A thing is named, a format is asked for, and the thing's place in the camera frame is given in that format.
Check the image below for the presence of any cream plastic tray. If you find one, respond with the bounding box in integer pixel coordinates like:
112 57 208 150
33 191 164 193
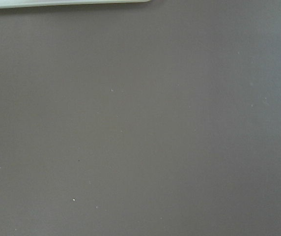
0 0 147 9

